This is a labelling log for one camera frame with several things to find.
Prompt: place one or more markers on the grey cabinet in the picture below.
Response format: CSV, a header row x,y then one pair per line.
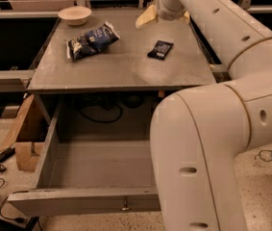
x,y
124,65

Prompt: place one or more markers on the grey open top drawer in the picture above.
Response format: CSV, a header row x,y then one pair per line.
x,y
87,167

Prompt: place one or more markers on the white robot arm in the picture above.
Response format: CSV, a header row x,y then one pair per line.
x,y
196,133

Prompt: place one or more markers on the cream bowl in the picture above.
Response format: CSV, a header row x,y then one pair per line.
x,y
75,16

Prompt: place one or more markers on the cardboard box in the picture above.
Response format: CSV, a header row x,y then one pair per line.
x,y
27,135

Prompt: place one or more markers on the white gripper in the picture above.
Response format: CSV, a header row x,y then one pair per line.
x,y
164,12

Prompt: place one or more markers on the dark blue rxbar wrapper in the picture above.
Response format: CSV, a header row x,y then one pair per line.
x,y
160,50

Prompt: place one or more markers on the metal drawer knob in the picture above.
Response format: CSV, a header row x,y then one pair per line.
x,y
125,207

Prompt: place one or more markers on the blue chip bag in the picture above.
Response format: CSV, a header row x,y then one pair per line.
x,y
91,42

